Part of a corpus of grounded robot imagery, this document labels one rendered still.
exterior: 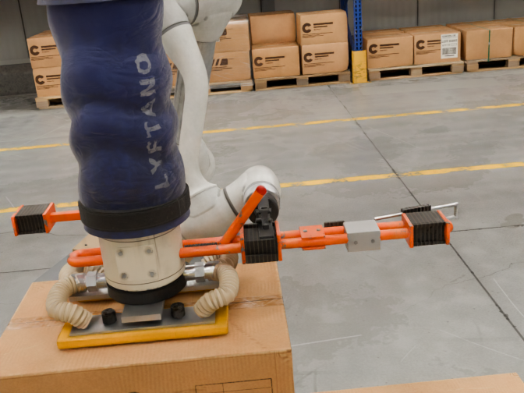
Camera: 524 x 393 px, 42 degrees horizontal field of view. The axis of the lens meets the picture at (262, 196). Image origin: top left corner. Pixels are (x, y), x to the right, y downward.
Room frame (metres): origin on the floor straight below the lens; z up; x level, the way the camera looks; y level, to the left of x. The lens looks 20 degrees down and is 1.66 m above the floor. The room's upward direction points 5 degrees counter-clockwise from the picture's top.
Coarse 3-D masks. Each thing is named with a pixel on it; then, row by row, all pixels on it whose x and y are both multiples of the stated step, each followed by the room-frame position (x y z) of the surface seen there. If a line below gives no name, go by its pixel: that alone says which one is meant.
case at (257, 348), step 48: (48, 288) 1.46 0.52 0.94; (240, 288) 1.38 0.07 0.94; (48, 336) 1.23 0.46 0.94; (240, 336) 1.17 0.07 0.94; (288, 336) 1.16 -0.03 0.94; (0, 384) 1.10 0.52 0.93; (48, 384) 1.10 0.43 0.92; (96, 384) 1.10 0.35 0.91; (144, 384) 1.11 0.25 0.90; (192, 384) 1.11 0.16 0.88; (240, 384) 1.11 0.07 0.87; (288, 384) 1.11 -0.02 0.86
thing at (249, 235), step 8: (248, 224) 1.36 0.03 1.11; (256, 224) 1.36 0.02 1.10; (272, 224) 1.36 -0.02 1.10; (240, 232) 1.31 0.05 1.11; (248, 232) 1.33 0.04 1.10; (256, 232) 1.33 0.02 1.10; (240, 240) 1.28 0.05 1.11; (248, 240) 1.27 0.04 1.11; (256, 240) 1.27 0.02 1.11; (264, 240) 1.27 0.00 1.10; (272, 240) 1.27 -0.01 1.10; (280, 240) 1.28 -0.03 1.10; (248, 248) 1.27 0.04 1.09; (256, 248) 1.27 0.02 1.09; (264, 248) 1.28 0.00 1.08; (272, 248) 1.28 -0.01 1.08; (280, 248) 1.28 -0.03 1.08; (248, 256) 1.27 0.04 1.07; (256, 256) 1.27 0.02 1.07; (264, 256) 1.27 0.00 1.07; (272, 256) 1.27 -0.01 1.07; (280, 256) 1.28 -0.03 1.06
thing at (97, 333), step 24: (120, 312) 1.26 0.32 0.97; (168, 312) 1.24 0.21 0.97; (192, 312) 1.23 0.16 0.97; (216, 312) 1.23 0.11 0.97; (72, 336) 1.18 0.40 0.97; (96, 336) 1.17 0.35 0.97; (120, 336) 1.17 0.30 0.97; (144, 336) 1.17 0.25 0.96; (168, 336) 1.17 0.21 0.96; (192, 336) 1.17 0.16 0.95
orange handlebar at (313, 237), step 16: (384, 224) 1.33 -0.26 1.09; (400, 224) 1.33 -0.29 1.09; (192, 240) 1.33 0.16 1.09; (208, 240) 1.33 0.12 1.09; (288, 240) 1.29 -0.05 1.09; (304, 240) 1.29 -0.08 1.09; (320, 240) 1.29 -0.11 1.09; (336, 240) 1.29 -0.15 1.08; (80, 256) 1.32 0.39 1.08; (96, 256) 1.29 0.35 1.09; (192, 256) 1.29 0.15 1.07
